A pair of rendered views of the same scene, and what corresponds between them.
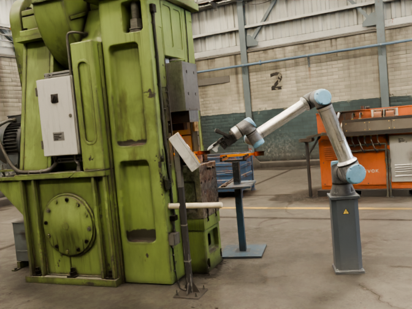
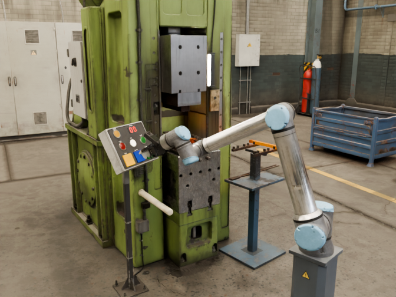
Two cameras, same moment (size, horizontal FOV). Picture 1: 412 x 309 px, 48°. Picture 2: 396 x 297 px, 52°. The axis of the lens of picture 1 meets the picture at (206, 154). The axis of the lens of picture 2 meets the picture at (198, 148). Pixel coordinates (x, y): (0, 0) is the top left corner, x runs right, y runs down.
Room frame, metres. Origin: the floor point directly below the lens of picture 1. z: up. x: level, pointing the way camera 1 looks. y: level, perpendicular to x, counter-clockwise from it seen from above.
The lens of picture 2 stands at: (1.58, -1.66, 1.70)
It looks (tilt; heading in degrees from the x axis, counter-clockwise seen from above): 14 degrees down; 35
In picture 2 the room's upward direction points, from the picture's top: straight up
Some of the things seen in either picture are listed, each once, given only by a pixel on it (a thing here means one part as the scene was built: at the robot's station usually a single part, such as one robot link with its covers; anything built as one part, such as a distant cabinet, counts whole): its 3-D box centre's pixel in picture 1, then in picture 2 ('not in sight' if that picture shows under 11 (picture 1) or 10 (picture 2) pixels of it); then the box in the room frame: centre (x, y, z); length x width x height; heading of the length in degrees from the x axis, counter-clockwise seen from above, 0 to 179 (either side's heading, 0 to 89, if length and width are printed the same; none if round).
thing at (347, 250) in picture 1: (345, 232); (312, 296); (3.62, -1.04, 0.30); 0.22 x 0.22 x 0.60; 82
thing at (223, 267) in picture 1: (213, 268); (193, 263); (3.93, 0.03, 0.01); 0.58 x 0.39 x 0.01; 158
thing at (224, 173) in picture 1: (215, 174); (355, 132); (8.13, -0.13, 0.36); 1.20 x 0.80 x 0.72; 67
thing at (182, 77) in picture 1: (171, 89); (179, 63); (4.07, 0.25, 1.56); 0.42 x 0.39 x 0.40; 68
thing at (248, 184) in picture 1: (237, 184); (254, 179); (4.37, -0.27, 0.65); 0.40 x 0.30 x 0.02; 166
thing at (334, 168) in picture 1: (341, 170); (318, 218); (3.61, -1.04, 0.79); 0.17 x 0.15 x 0.18; 9
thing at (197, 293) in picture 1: (190, 287); (129, 282); (3.40, 0.21, 0.05); 0.22 x 0.22 x 0.09; 68
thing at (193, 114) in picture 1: (171, 118); (175, 96); (4.03, 0.26, 1.32); 0.42 x 0.20 x 0.10; 68
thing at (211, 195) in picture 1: (180, 189); (181, 171); (4.08, 0.25, 0.69); 0.56 x 0.38 x 0.45; 68
